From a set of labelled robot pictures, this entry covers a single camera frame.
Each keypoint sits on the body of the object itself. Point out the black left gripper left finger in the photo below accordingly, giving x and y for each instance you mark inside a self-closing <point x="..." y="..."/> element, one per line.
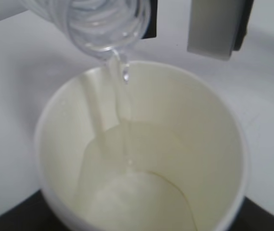
<point x="33" y="214"/>

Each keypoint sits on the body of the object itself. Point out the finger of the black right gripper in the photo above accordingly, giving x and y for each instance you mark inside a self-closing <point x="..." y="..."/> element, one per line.
<point x="151" y="31"/>

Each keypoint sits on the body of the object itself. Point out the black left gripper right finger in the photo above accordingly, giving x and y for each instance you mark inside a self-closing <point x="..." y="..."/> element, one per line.
<point x="252" y="217"/>

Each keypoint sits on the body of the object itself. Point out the white paper cup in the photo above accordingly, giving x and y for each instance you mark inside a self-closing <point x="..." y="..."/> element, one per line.
<point x="172" y="158"/>

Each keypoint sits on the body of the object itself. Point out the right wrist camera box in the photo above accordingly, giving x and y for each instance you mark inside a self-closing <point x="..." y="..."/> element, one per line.
<point x="217" y="28"/>

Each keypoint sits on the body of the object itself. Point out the clear water bottle green label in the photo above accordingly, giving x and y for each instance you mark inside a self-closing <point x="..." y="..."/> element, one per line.
<point x="96" y="27"/>

